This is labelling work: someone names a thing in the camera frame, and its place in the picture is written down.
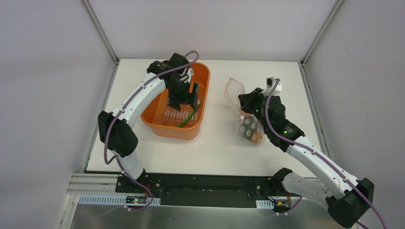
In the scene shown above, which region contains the clear zip top bag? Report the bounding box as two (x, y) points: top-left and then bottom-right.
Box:
(224, 77), (264, 147)

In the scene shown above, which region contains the thin green chili pepper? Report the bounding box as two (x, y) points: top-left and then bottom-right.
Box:
(178, 110), (196, 128)

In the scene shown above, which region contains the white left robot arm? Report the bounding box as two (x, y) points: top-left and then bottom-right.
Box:
(97, 51), (199, 193)

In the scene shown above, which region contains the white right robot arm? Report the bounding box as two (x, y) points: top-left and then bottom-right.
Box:
(238, 88), (375, 228)

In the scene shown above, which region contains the orange plastic basket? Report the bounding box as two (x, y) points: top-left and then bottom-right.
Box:
(140, 62), (210, 140)

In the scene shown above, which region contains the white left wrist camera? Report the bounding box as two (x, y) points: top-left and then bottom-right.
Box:
(181, 68), (194, 83)

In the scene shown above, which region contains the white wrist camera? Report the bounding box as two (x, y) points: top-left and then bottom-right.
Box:
(261, 77), (282, 96)
(181, 68), (194, 83)

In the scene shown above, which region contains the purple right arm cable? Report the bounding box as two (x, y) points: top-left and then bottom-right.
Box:
(264, 78), (389, 229)

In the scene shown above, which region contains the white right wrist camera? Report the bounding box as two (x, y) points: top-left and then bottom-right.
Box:
(261, 77), (282, 96)

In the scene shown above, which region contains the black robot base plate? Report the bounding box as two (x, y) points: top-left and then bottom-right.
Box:
(115, 173), (287, 208)

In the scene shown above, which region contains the right white cable duct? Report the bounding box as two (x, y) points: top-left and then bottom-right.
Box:
(256, 200), (275, 209)

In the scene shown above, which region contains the white cable duct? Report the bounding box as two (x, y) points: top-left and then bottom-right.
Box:
(78, 194), (161, 207)
(256, 200), (275, 209)

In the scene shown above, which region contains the left white cable duct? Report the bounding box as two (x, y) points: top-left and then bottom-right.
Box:
(78, 194), (161, 207)

